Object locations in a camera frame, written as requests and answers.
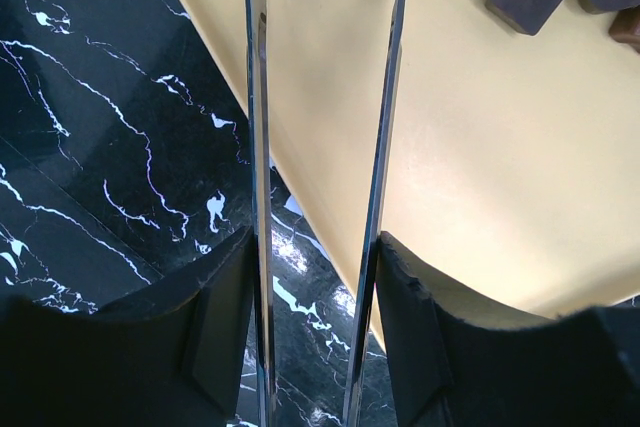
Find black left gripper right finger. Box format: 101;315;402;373
376;233;639;426

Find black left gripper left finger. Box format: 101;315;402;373
1;227;255;426

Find metal tongs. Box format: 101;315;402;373
244;0;406;426

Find yellow plastic tray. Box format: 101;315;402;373
149;0;640;321

